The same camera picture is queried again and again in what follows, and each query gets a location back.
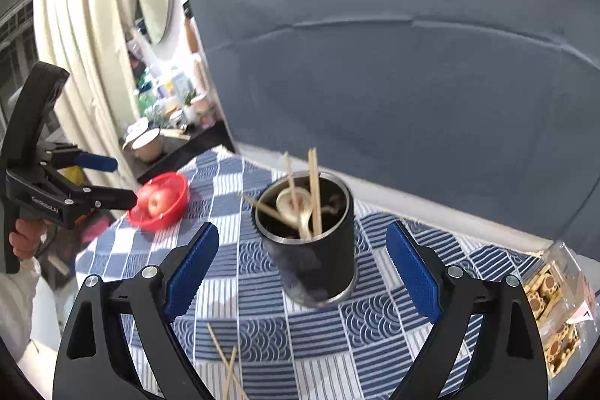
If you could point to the black cylindrical utensil holder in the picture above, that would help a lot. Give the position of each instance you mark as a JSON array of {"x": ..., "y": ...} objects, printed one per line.
[{"x": 320, "y": 271}]

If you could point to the grey fabric backdrop board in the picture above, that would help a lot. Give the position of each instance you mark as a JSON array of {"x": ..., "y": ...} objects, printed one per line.
[{"x": 490, "y": 107}]

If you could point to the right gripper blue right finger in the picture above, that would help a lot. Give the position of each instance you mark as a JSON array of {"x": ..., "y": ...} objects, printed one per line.
[{"x": 420, "y": 282}]

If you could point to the white sleeve forearm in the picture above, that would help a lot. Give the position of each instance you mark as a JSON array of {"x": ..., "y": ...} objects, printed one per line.
[{"x": 28, "y": 312}]

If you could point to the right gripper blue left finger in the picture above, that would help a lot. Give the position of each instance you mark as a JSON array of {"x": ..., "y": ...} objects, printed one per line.
[{"x": 184, "y": 269}]

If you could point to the green bottle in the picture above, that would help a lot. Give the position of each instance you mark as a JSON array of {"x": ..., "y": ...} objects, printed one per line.
[{"x": 146, "y": 97}]

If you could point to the black side shelf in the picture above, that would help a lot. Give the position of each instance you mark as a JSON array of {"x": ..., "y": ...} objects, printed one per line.
[{"x": 177, "y": 152}]

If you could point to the long wooden chopstick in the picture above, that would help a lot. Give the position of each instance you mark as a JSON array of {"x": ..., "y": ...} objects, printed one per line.
[{"x": 314, "y": 176}]

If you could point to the red apple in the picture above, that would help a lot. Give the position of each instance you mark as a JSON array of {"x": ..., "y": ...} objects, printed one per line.
[
  {"x": 143, "y": 196},
  {"x": 161, "y": 201}
]

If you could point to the red plastic basket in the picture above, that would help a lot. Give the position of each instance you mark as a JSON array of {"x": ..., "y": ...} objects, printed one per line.
[{"x": 178, "y": 183}]

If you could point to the blue patterned tablecloth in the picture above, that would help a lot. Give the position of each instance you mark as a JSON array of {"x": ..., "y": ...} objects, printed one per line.
[{"x": 276, "y": 288}]

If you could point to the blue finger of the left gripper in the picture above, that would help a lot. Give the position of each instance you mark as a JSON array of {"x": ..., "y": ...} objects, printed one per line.
[
  {"x": 110, "y": 198},
  {"x": 96, "y": 162}
]

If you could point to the plain white ceramic spoon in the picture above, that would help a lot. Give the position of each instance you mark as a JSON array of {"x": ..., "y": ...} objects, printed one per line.
[{"x": 284, "y": 206}]

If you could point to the clear plastic cookie box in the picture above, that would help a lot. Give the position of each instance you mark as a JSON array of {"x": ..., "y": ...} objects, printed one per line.
[{"x": 562, "y": 302}]

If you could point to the person left hand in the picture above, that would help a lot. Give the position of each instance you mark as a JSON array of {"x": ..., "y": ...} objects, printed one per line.
[{"x": 26, "y": 238}]

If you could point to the red apple left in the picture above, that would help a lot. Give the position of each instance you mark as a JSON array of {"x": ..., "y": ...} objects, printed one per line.
[{"x": 143, "y": 196}]

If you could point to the cream curtain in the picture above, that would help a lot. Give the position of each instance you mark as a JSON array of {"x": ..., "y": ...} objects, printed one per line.
[{"x": 85, "y": 37}]

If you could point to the small potted plant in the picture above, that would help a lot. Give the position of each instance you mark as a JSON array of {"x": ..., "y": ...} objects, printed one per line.
[{"x": 189, "y": 111}]

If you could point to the red apple right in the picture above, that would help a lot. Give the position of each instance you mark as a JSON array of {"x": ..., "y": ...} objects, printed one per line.
[{"x": 161, "y": 201}]

